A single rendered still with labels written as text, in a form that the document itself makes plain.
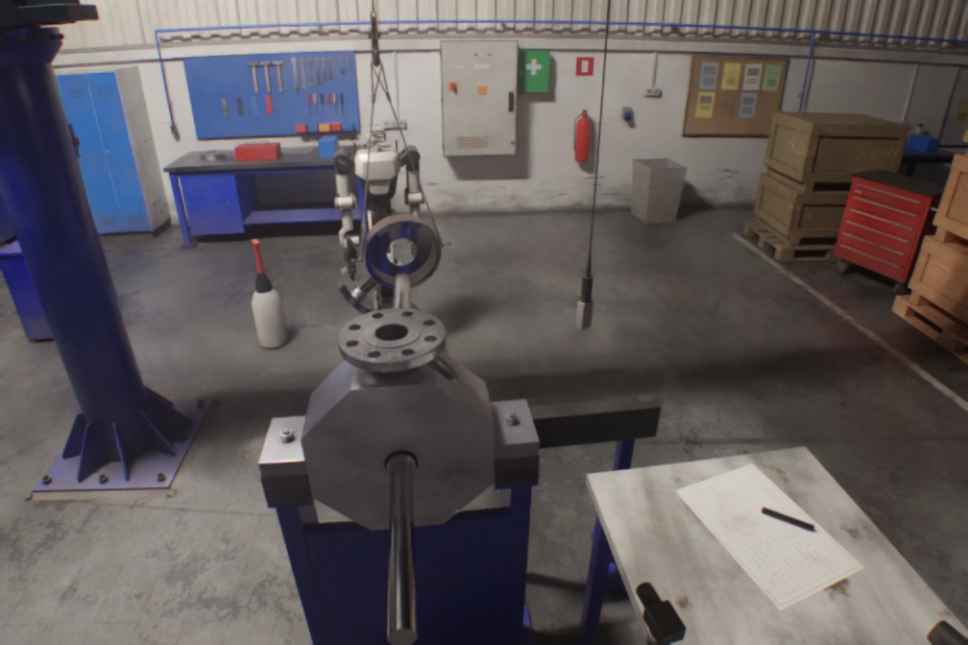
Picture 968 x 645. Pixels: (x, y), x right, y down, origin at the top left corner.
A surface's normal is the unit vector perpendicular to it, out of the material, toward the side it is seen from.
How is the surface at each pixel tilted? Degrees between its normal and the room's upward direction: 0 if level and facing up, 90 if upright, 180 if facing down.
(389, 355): 0
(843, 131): 90
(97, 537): 0
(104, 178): 90
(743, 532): 0
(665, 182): 93
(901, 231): 90
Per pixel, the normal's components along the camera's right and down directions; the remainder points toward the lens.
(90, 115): 0.10, 0.43
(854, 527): 0.00, -0.90
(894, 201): -0.90, 0.18
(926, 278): -1.00, 0.02
